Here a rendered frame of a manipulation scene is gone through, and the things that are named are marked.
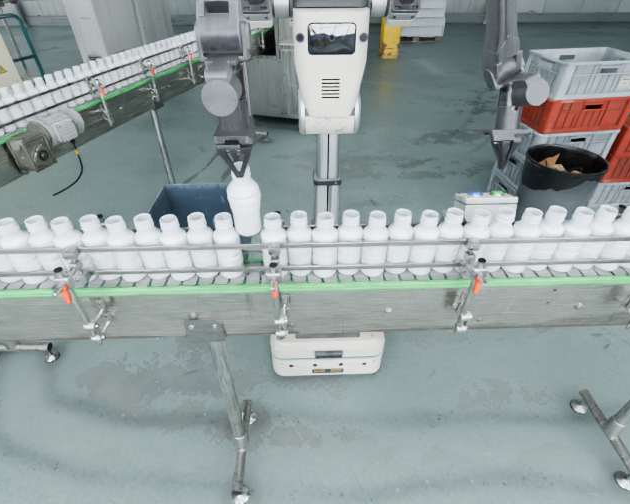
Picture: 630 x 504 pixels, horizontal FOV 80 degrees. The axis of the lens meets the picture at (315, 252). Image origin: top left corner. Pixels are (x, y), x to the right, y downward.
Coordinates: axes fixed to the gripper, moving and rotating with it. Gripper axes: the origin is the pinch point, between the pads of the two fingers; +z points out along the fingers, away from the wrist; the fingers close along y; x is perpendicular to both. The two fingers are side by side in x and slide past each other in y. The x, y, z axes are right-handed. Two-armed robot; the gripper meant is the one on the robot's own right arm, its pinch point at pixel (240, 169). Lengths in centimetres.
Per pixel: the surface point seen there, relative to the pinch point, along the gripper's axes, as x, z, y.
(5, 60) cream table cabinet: -274, 53, -339
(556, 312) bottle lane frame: 79, 40, 7
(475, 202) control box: 58, 17, -12
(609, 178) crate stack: 249, 105, -182
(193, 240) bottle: -12.2, 15.8, 3.1
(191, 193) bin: -30, 38, -55
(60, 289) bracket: -38.4, 19.9, 13.7
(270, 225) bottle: 5.4, 12.4, 2.7
